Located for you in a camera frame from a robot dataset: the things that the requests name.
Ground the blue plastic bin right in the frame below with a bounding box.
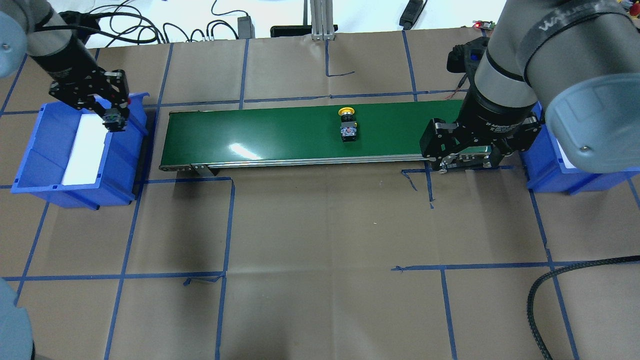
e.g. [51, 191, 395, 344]
[521, 125, 640, 195]

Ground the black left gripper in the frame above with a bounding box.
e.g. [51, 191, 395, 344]
[48, 69, 130, 113]

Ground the blue plastic bin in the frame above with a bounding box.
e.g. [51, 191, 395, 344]
[521, 125, 640, 195]
[10, 92, 148, 210]

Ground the green conveyor belt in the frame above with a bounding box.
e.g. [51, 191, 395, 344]
[158, 100, 462, 172]

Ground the blue plastic bin left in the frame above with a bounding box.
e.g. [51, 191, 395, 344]
[10, 92, 148, 210]

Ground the aluminium frame post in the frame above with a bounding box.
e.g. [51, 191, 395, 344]
[309, 0, 336, 41]

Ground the red mushroom push button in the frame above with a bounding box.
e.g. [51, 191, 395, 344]
[100, 101, 130, 133]

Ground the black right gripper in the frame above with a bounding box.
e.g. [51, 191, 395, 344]
[419, 97, 543, 173]

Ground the yellow mushroom push button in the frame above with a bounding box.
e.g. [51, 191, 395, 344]
[338, 107, 358, 142]

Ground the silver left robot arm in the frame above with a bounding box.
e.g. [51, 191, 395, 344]
[0, 0, 130, 116]

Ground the black power adapter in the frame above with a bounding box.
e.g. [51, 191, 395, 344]
[237, 15, 256, 40]

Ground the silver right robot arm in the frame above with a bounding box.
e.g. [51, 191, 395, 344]
[419, 0, 640, 173]

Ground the white foam pad left bin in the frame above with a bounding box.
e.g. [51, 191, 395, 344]
[61, 113, 109, 186]

